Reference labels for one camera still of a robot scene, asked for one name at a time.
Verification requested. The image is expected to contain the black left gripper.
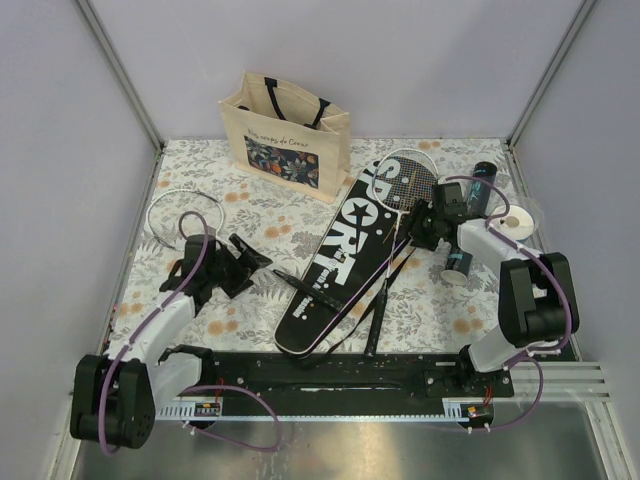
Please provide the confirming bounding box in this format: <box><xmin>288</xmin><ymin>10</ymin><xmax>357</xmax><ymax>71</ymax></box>
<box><xmin>206</xmin><ymin>234</ymin><xmax>271</xmax><ymax>298</ymax></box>

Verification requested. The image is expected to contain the black shuttlecock tube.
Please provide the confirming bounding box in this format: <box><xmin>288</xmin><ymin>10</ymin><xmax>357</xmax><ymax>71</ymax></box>
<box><xmin>441</xmin><ymin>162</ymin><xmax>497</xmax><ymax>286</ymax></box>

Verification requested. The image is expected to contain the black sport racket cover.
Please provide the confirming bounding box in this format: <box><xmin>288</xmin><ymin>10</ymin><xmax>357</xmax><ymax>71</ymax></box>
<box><xmin>274</xmin><ymin>161</ymin><xmax>406</xmax><ymax>357</ymax></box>

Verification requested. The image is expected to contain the white racket black grip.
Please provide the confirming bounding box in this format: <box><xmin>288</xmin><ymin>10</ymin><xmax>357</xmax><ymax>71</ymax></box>
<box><xmin>146</xmin><ymin>188</ymin><xmax>345</xmax><ymax>312</ymax></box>

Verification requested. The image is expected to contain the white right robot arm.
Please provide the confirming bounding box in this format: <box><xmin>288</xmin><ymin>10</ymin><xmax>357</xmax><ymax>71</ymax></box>
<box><xmin>401</xmin><ymin>176</ymin><xmax>579</xmax><ymax>396</ymax></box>

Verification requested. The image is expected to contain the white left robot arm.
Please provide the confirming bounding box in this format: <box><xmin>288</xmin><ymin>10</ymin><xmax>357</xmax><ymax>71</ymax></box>
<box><xmin>69</xmin><ymin>234</ymin><xmax>272</xmax><ymax>456</ymax></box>

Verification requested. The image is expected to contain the white blue tape roll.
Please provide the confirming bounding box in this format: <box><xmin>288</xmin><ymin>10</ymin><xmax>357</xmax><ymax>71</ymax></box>
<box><xmin>492</xmin><ymin>205</ymin><xmax>536</xmax><ymax>241</ymax></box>

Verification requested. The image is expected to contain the clear plastic tube lid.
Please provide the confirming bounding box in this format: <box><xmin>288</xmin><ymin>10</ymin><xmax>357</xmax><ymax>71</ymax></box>
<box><xmin>520</xmin><ymin>196</ymin><xmax>545</xmax><ymax>235</ymax></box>

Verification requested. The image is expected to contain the beige floral tote bag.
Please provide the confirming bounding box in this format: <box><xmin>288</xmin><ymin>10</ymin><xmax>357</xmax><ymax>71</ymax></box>
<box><xmin>219</xmin><ymin>72</ymin><xmax>351</xmax><ymax>204</ymax></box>

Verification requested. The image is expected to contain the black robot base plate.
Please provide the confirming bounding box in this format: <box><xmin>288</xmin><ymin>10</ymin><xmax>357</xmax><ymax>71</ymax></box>
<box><xmin>190</xmin><ymin>347</ymin><xmax>514</xmax><ymax>417</ymax></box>

